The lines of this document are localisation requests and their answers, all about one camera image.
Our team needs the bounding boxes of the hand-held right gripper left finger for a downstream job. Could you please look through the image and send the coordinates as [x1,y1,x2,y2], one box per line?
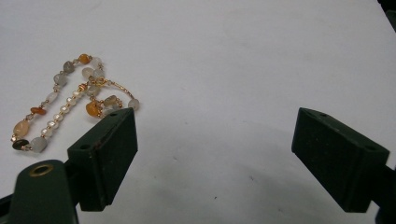
[64,107,139,213]

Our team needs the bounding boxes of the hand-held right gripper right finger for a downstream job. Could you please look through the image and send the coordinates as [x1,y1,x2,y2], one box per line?
[291,107,396,214]

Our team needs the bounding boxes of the beaded stone and pearl bracelet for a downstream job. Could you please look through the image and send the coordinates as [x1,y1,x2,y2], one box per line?
[11,53,140,154]

